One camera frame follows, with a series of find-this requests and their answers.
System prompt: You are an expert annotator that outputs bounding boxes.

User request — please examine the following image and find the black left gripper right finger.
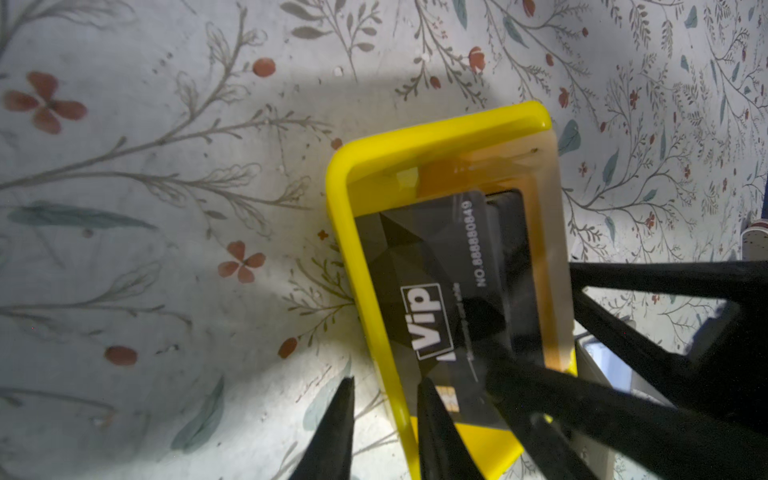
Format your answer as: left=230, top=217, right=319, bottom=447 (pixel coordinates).
left=417, top=378, right=483, bottom=480

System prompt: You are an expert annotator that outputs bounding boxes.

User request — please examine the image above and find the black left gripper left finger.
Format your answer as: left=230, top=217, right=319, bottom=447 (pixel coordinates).
left=290, top=377, right=355, bottom=480

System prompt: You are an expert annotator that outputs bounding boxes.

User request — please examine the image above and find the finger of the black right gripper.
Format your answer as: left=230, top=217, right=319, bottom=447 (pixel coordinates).
left=570, top=261, right=767, bottom=300
left=485, top=288, right=767, bottom=479

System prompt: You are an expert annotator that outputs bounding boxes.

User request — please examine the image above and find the pink white small clip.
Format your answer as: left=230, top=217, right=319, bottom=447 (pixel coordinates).
left=741, top=219, right=768, bottom=261

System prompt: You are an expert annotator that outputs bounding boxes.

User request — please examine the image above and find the yellow plastic tray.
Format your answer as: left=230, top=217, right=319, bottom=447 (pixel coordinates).
left=326, top=101, right=574, bottom=479

